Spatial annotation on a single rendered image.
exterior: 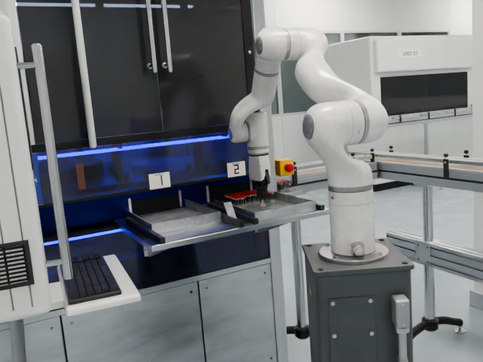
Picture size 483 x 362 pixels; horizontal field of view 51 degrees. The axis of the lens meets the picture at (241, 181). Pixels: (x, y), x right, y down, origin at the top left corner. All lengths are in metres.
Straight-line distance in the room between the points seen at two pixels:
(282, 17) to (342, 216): 6.60
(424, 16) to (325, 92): 8.31
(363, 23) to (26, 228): 7.79
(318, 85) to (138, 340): 1.25
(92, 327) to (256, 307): 0.72
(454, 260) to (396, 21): 7.02
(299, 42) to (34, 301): 1.05
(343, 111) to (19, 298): 0.94
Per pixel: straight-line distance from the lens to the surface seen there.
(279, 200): 2.13
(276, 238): 2.30
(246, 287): 2.28
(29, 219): 1.37
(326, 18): 8.31
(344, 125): 1.33
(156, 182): 2.02
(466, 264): 2.54
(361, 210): 1.38
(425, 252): 2.68
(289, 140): 7.79
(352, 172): 1.36
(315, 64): 1.51
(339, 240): 1.41
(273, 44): 1.60
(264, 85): 1.84
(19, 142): 1.35
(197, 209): 2.04
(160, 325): 2.17
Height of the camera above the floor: 1.31
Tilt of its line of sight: 9 degrees down
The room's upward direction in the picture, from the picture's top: 5 degrees counter-clockwise
